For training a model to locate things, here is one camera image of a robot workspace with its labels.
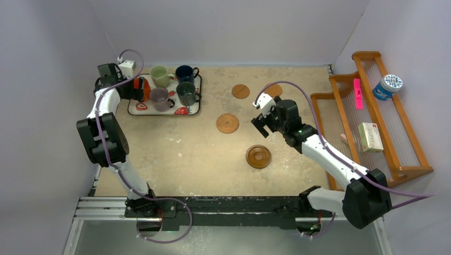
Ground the light wooden coaster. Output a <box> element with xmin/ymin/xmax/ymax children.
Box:
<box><xmin>264</xmin><ymin>83</ymin><xmax>283</xmax><ymax>98</ymax></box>
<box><xmin>231</xmin><ymin>84</ymin><xmax>250</xmax><ymax>99</ymax></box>

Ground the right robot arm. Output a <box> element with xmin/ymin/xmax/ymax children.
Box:
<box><xmin>251</xmin><ymin>94</ymin><xmax>393</xmax><ymax>229</ymax></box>

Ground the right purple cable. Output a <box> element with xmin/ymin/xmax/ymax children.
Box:
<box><xmin>254</xmin><ymin>81</ymin><xmax>436</xmax><ymax>241</ymax></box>

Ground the orange mug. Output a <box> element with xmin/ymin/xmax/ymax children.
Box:
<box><xmin>133</xmin><ymin>75</ymin><xmax>152</xmax><ymax>103</ymax></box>

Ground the pale green mug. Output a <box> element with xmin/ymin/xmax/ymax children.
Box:
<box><xmin>150</xmin><ymin>65</ymin><xmax>177</xmax><ymax>88</ymax></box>

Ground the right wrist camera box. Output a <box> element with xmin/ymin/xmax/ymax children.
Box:
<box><xmin>253</xmin><ymin>93</ymin><xmax>276</xmax><ymax>117</ymax></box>

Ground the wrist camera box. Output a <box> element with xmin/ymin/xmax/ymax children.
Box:
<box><xmin>118</xmin><ymin>58</ymin><xmax>137</xmax><ymax>79</ymax></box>
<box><xmin>253</xmin><ymin>93</ymin><xmax>276</xmax><ymax>117</ymax></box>

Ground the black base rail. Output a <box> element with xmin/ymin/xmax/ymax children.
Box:
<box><xmin>72</xmin><ymin>195</ymin><xmax>384</xmax><ymax>233</ymax></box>

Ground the dark brown wooden coaster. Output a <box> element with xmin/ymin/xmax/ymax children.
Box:
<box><xmin>245</xmin><ymin>144</ymin><xmax>272</xmax><ymax>169</ymax></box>

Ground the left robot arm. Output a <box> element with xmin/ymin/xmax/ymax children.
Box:
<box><xmin>76</xmin><ymin>61</ymin><xmax>159</xmax><ymax>217</ymax></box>

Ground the white card box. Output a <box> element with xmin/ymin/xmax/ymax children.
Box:
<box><xmin>358</xmin><ymin>122</ymin><xmax>383</xmax><ymax>152</ymax></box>

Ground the blue jar white lid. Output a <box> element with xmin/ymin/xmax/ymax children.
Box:
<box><xmin>372</xmin><ymin>74</ymin><xmax>403</xmax><ymax>101</ymax></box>

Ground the dark green mug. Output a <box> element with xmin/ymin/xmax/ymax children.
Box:
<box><xmin>176</xmin><ymin>82</ymin><xmax>202</xmax><ymax>106</ymax></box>

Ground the strawberry print tray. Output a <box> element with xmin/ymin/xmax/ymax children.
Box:
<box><xmin>127</xmin><ymin>73</ymin><xmax>203</xmax><ymax>116</ymax></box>

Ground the wooden tiered rack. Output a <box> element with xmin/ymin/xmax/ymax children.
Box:
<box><xmin>311</xmin><ymin>51</ymin><xmax>433</xmax><ymax>188</ymax></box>

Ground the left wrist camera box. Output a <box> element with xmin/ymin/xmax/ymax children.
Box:
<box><xmin>118</xmin><ymin>58</ymin><xmax>137</xmax><ymax>79</ymax></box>

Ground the small pink eraser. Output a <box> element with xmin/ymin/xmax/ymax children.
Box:
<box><xmin>340</xmin><ymin>133</ymin><xmax>348</xmax><ymax>145</ymax></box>

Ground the pink marker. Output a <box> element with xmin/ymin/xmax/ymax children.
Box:
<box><xmin>353</xmin><ymin>78</ymin><xmax>364</xmax><ymax>110</ymax></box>

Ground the purple mug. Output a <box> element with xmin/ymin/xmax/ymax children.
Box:
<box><xmin>149</xmin><ymin>88</ymin><xmax>175</xmax><ymax>112</ymax></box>

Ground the navy blue mug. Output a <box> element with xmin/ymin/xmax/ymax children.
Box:
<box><xmin>175</xmin><ymin>65</ymin><xmax>199</xmax><ymax>83</ymax></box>

